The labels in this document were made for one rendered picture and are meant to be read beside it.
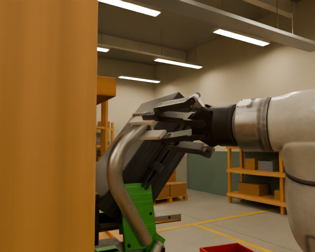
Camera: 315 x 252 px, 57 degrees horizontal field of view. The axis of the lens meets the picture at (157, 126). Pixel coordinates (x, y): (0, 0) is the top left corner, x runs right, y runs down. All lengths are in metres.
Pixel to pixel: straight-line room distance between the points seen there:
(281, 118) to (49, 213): 0.34
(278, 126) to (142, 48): 8.91
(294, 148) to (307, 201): 0.09
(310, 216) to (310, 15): 6.98
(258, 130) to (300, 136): 0.06
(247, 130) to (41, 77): 0.32
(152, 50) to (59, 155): 9.24
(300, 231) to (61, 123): 0.42
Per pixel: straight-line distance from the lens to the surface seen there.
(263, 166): 6.88
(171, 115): 0.57
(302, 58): 7.23
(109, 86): 0.60
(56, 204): 0.27
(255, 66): 7.95
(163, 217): 1.18
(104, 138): 3.91
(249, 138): 0.48
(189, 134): 0.57
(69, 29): 0.29
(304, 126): 0.45
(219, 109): 0.52
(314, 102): 0.46
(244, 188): 7.35
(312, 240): 0.55
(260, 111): 0.48
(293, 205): 0.53
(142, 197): 1.02
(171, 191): 7.41
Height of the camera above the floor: 1.40
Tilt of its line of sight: 4 degrees up
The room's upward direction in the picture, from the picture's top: straight up
